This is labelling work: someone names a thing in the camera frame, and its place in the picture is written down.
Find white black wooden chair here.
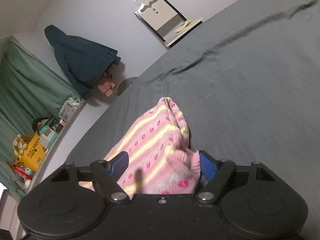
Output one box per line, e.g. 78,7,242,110
134,0,203,49

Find yellow cardboard box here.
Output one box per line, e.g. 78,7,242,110
18,133,46,172

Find dark teal hanging jacket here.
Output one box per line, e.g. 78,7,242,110
44,25,121,100

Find yellow plush toy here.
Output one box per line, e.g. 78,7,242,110
12,134,33,158

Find teal white box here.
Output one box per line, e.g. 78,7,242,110
40,125,58,149

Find yellow cloth on chair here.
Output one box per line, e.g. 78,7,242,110
175,19,192,34

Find wicker laundry basket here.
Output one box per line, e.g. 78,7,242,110
117,77,137,96

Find green curtain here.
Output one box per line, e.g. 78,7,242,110
1,36,81,199

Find clear plastic container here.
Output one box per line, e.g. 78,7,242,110
58,98,81,122

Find pink yellow striped knit sweater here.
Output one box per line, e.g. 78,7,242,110
79,96,202,200

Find pink hanging cloth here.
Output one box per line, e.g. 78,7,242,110
97,76,116,97

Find red snack package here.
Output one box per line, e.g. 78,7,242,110
12,164,35,183

